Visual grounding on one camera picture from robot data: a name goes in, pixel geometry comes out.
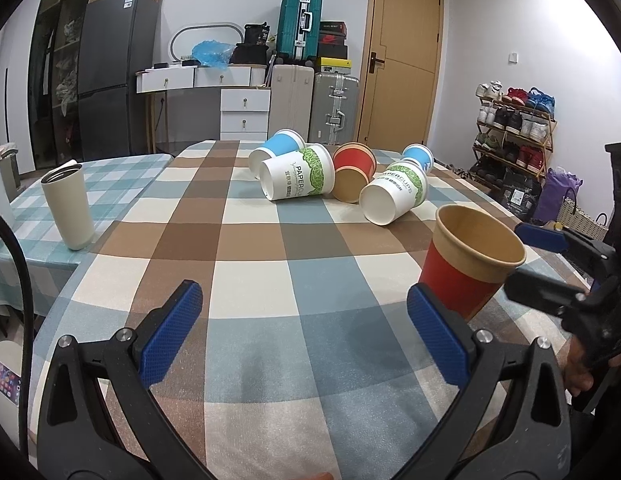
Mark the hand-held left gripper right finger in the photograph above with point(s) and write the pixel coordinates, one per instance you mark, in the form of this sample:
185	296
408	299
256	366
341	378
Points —
435	341

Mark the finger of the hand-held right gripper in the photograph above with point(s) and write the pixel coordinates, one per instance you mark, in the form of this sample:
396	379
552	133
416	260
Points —
540	290
540	236

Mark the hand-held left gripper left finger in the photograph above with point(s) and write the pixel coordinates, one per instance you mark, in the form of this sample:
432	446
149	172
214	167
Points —
173	330

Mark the red paper cup brown rim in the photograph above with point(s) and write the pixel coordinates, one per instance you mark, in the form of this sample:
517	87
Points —
465	270
353	172

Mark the small blue paper cup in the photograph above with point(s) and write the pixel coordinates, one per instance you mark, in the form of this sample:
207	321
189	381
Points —
419	155

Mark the white paper cup green leaves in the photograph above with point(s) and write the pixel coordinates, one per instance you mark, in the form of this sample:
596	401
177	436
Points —
394	192
298	172

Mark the large blue paper cup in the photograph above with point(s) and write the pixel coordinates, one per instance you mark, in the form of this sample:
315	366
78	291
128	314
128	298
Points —
275	149

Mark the person's right hand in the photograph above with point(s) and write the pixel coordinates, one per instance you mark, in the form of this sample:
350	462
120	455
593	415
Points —
575	372

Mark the purple bag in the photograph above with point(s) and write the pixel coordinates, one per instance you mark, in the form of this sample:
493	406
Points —
558	195

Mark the black shopping bag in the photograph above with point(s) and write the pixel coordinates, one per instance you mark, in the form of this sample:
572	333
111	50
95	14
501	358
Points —
520	194

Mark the woven basket bag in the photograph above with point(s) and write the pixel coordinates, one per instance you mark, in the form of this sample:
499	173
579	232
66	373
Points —
584	219

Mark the wooden shoe rack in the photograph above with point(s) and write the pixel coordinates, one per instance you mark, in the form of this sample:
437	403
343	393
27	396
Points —
549	132

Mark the shoe rack with shoes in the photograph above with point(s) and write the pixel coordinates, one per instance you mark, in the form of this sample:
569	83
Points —
513	120

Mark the cream steel tumbler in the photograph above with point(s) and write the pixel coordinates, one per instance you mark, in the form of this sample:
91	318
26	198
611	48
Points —
68	207

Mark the teal checked tablecloth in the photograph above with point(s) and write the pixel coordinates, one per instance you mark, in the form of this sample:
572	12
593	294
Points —
110	175

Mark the smartphone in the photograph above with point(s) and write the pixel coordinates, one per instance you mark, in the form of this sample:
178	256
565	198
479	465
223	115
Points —
5	377

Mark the wooden door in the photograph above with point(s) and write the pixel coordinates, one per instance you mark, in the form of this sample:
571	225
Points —
403	60

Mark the grey trash bin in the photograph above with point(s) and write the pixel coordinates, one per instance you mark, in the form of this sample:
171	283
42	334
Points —
9	172

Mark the white drawer unit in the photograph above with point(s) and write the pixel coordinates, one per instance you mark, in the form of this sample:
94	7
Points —
244	114

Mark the silver suitcase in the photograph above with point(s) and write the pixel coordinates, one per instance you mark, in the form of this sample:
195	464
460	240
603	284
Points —
334	107

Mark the white vanity desk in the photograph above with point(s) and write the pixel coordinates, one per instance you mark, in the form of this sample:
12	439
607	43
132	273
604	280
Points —
200	77

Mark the beige suitcase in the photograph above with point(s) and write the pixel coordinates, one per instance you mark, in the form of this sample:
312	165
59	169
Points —
289	102

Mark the grey refrigerator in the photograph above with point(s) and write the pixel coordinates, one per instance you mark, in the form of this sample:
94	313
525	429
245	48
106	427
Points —
115	80

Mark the yellow black box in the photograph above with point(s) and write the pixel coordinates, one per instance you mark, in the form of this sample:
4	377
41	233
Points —
333	65

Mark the plain black box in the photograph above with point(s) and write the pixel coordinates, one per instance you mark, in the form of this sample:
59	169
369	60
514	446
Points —
333	51

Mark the blue plastic bag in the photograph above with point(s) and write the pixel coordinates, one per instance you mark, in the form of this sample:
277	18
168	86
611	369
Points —
213	53

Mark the dark glass display cabinet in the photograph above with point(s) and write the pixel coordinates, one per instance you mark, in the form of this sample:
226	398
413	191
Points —
55	70

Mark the red black shoe box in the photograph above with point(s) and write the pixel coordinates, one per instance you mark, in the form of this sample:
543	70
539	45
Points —
333	39

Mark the oval mirror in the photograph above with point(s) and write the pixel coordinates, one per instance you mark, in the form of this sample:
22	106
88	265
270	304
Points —
180	42

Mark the teal suitcase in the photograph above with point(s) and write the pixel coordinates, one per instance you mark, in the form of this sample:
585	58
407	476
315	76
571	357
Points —
299	22

